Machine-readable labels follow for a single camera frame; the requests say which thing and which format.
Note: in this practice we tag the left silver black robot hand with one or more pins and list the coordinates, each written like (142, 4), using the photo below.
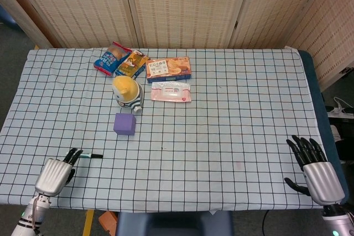
(54, 175)

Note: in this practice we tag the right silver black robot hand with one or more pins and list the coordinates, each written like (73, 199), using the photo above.
(322, 180)

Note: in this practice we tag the black capped marker pen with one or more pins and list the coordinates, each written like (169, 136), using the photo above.
(95, 156)

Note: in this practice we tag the purple foam cube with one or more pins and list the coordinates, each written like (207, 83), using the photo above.
(124, 125)

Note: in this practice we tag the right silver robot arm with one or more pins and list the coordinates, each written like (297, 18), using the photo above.
(336, 219)

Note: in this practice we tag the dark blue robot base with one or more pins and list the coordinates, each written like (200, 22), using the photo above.
(171, 225)

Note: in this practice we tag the yellow floor tape strip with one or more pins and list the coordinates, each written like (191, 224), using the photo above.
(88, 223)

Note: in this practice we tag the black equipment case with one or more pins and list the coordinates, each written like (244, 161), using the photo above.
(344, 125)

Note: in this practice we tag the dark blue table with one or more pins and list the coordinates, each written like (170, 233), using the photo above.
(315, 86)

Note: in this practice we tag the checkered light blue tablecloth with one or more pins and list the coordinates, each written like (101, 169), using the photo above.
(221, 136)

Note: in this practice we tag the yellow striped plush toy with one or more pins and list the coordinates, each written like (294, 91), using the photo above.
(125, 89)

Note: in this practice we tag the blue snack bag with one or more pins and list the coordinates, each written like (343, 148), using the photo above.
(109, 59)

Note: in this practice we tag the yellow blue snack pack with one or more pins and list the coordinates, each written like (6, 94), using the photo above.
(131, 64)

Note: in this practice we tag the pink wet wipes pack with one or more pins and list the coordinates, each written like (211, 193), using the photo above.
(171, 92)

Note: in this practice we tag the orange biscuit box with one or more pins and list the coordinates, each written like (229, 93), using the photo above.
(168, 68)

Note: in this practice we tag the blue object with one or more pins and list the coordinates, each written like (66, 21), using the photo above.
(7, 17)

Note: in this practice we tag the woven wooden folding screen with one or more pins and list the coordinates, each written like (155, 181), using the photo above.
(179, 6)

